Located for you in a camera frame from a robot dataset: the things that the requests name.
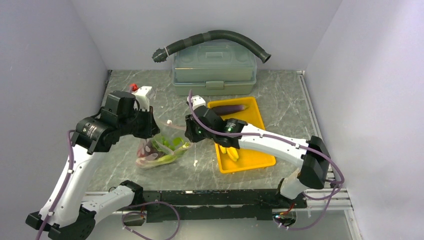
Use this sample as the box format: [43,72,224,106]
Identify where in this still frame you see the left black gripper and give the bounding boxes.
[118,104,161,139]

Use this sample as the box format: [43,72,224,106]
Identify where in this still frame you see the green toy grapes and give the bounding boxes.
[152,134,186,154]

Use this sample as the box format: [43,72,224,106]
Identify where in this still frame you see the red toy grapes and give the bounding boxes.
[137,139,160,161]

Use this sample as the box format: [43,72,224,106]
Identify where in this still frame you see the clear zip top bag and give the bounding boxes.
[135,119,193,169]

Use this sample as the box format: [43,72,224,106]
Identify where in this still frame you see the purple toy eggplant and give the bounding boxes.
[211,104,249,116]

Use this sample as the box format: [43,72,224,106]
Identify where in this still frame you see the yellow plastic tray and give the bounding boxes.
[207,96,276,174]

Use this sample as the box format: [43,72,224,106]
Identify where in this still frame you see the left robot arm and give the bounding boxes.
[25,86,160,240]

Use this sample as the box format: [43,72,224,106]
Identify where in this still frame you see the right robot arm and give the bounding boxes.
[184,106,330,208]

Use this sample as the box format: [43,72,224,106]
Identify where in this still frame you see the yellow toy bananas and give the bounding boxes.
[219,145,239,162]

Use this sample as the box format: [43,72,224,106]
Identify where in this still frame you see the grey plastic storage box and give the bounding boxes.
[172,40,257,96]

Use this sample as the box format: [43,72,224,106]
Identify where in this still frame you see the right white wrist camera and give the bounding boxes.
[189,95,207,111]

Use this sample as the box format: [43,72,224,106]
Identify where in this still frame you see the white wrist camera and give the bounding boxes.
[189,95,207,111]
[129,83,155,112]

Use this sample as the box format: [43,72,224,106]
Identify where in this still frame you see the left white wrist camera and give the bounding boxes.
[129,83,155,112]

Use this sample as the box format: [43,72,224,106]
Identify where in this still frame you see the black corrugated hose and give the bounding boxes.
[151,29,272,64]

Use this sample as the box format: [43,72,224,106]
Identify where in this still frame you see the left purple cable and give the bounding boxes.
[34,129,76,240]

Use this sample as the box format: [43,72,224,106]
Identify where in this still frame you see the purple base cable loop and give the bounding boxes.
[121,202,181,240]

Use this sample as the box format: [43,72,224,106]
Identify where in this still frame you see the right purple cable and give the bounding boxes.
[187,89,345,232]

